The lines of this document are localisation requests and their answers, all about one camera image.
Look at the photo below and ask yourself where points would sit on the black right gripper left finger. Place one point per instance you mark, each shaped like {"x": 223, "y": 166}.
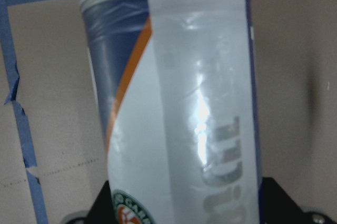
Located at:
{"x": 102, "y": 211}

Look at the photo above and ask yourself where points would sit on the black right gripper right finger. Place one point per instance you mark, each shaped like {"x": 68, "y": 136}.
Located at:
{"x": 278, "y": 206}

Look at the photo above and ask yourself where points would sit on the clear tennis ball can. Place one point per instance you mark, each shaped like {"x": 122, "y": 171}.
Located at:
{"x": 176, "y": 94}

